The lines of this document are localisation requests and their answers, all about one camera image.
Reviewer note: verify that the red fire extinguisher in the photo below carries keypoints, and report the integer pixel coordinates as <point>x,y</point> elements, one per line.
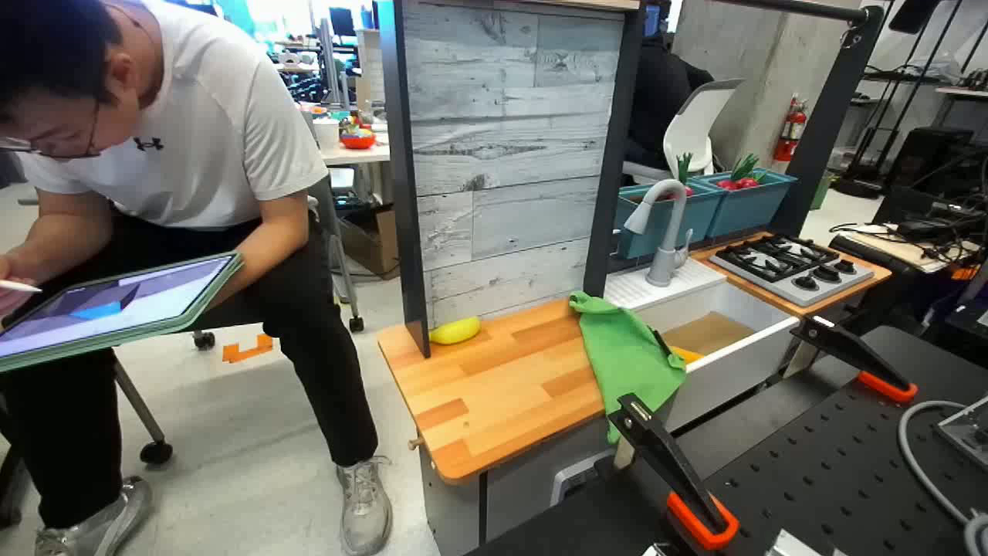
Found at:
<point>792,126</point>

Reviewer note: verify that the person in black clothes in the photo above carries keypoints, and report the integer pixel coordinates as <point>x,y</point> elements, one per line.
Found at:
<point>666,92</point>

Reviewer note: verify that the stool base with casters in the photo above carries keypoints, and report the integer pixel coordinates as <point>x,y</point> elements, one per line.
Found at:
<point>156,448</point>

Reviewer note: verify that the yellow toy lemon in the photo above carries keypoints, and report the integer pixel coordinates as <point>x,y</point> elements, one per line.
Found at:
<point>456,331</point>

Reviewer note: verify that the yellow toy corn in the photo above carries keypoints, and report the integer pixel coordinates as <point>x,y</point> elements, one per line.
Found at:
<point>682,352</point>

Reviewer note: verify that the white stylus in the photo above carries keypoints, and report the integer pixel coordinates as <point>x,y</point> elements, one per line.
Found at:
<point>20,285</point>

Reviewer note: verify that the grey faucet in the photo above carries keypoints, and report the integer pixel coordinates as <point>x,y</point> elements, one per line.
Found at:
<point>671,248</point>

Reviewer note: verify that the grey wood backsplash panel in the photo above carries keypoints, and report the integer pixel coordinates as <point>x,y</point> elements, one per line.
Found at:
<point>505,155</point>

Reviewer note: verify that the red bowl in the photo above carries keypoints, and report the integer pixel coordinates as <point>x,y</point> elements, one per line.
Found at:
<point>358,141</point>

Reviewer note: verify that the black metal frame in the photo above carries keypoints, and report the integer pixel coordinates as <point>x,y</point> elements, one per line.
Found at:
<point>401,204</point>

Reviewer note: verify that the orange floor block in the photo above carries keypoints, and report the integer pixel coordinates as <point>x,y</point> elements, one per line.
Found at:
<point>248,346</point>

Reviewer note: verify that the toy stove top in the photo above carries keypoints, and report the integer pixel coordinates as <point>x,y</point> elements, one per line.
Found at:
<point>792,268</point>

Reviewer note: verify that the tablet with green case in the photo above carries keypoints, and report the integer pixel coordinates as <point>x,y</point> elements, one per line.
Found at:
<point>112,309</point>

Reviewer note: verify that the white chair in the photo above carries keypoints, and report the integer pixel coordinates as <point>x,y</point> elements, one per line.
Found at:
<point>698,126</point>

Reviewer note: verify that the blue planter bin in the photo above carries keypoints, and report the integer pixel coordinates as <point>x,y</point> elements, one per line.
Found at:
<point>698,210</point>
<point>752,210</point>

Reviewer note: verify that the white background table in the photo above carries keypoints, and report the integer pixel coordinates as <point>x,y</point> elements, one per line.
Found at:
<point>356,155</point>

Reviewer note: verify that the grey cabinet base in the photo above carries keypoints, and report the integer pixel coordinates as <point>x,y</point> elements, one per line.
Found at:
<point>514,495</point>

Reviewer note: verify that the cardboard box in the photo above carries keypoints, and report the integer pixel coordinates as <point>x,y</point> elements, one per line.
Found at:
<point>372,238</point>

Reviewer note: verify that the toy radish with leaves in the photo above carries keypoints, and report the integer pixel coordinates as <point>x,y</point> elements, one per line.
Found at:
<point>682,166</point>
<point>741,176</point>

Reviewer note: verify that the green towel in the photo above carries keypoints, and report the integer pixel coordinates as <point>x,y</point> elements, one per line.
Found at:
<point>621,355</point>

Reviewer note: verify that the person in white shirt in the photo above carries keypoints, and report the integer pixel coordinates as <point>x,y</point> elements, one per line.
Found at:
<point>217,135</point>

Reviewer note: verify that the black orange clamp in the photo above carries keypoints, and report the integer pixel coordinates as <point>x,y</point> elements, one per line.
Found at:
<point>669,463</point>
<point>853,359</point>

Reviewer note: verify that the white sink basin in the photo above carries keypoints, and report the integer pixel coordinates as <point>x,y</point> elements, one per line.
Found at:
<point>741,363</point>

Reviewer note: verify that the grey device box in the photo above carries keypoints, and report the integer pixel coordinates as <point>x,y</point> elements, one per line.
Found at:
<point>966,433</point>

